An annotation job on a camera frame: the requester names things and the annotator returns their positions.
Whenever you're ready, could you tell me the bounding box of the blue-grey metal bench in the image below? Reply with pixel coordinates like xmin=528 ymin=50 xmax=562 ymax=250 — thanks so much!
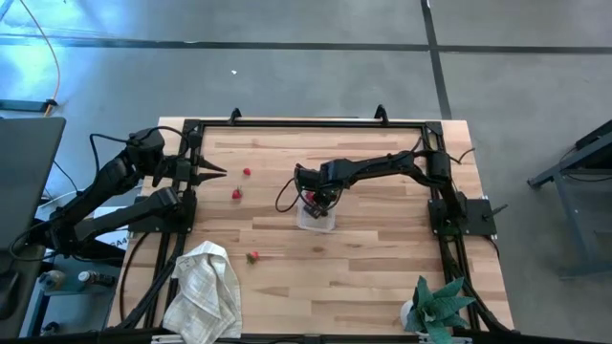
xmin=525 ymin=118 xmax=612 ymax=281

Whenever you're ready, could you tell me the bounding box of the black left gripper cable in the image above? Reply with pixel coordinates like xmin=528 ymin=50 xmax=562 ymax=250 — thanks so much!
xmin=89 ymin=125 xmax=192 ymax=176

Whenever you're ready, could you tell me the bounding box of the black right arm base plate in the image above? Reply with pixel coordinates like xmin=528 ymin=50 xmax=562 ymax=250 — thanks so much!
xmin=427 ymin=197 xmax=498 ymax=237

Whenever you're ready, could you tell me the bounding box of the black aluminium table frame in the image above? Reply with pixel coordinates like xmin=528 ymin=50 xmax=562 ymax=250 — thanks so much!
xmin=108 ymin=114 xmax=515 ymax=344

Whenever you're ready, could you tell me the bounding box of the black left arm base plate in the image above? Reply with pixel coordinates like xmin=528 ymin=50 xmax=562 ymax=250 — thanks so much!
xmin=127 ymin=194 xmax=198 ymax=235

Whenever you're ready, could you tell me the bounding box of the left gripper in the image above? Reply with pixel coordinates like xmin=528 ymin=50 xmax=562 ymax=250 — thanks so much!
xmin=152 ymin=156 xmax=228 ymax=190

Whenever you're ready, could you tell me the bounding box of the black frame cable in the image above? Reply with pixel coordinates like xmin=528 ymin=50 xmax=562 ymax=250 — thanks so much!
xmin=118 ymin=230 xmax=152 ymax=326

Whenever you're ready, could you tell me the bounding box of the white plant pot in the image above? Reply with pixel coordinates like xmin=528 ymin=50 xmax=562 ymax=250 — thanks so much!
xmin=399 ymin=299 xmax=418 ymax=333

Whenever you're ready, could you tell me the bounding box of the white printed paper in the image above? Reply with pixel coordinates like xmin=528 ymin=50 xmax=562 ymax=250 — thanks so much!
xmin=90 ymin=204 xmax=144 ymax=249

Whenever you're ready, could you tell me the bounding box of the orange floor cable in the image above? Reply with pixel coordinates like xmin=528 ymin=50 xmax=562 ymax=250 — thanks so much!
xmin=17 ymin=0 xmax=62 ymax=118

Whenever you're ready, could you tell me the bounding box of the green potted plant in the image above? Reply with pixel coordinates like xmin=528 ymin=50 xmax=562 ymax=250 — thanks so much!
xmin=404 ymin=275 xmax=478 ymax=344

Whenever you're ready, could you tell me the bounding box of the black floor cable cover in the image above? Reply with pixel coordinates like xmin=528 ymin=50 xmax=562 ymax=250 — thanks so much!
xmin=0 ymin=97 xmax=59 ymax=114

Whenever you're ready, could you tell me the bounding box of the black base plug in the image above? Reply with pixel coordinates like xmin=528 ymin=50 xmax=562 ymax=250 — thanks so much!
xmin=481 ymin=204 xmax=510 ymax=223

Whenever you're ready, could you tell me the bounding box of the blue-grey shelf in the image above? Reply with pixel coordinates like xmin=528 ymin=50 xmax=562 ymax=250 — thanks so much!
xmin=21 ymin=250 xmax=123 ymax=338

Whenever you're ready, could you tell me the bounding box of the white checked dish towel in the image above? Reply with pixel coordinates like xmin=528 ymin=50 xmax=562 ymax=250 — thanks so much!
xmin=163 ymin=240 xmax=244 ymax=344

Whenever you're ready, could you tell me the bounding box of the white floor cable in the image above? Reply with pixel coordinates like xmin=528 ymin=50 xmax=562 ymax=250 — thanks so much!
xmin=37 ymin=188 xmax=82 ymax=209

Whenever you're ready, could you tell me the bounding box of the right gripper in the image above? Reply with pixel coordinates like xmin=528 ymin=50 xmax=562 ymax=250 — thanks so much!
xmin=294 ymin=161 xmax=343 ymax=220

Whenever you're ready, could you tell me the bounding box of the dark bottle white cap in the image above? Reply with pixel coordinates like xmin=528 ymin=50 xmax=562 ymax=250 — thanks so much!
xmin=76 ymin=269 xmax=118 ymax=288

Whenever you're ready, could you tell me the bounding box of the black floor cable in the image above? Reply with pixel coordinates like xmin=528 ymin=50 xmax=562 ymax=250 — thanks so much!
xmin=51 ymin=160 xmax=80 ymax=193

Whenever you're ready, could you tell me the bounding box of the grey monitor back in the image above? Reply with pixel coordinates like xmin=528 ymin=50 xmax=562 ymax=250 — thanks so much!
xmin=0 ymin=116 xmax=67 ymax=252

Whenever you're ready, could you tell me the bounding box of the bottle with tan cap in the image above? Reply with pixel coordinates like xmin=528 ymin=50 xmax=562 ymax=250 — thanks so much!
xmin=37 ymin=269 xmax=67 ymax=292

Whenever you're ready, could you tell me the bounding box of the clear plastic tupperware container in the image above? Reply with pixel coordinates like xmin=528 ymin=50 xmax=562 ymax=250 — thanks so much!
xmin=295 ymin=193 xmax=338 ymax=234

